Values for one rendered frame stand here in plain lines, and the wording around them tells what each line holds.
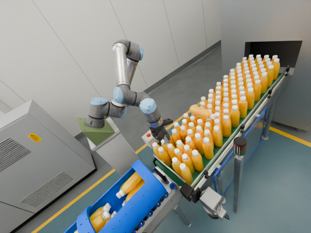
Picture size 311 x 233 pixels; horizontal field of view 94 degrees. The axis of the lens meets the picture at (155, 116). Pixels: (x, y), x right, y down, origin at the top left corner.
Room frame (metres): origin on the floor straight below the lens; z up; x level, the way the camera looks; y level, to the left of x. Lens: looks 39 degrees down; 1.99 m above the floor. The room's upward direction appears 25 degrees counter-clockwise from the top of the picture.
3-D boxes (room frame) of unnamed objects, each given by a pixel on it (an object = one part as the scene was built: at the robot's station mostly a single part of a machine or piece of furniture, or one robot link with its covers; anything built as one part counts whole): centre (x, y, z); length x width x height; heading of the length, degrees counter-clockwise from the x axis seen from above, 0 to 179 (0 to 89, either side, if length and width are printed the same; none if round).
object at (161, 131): (0.69, 0.02, 1.32); 0.09 x 0.08 x 0.12; 115
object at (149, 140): (0.93, 0.08, 1.05); 0.20 x 0.10 x 0.10; 115
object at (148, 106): (0.69, 0.01, 1.49); 0.10 x 0.09 x 0.12; 6
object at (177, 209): (0.49, 0.17, 0.31); 0.06 x 0.06 x 0.63; 25
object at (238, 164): (0.41, -0.36, 0.55); 0.04 x 0.04 x 1.10; 25
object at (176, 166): (0.58, 0.01, 1.00); 0.07 x 0.07 x 0.19
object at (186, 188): (0.42, 0.02, 0.95); 0.10 x 0.07 x 0.10; 25
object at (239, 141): (0.41, -0.36, 1.18); 0.06 x 0.06 x 0.16
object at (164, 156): (0.71, 0.07, 1.00); 0.07 x 0.07 x 0.19
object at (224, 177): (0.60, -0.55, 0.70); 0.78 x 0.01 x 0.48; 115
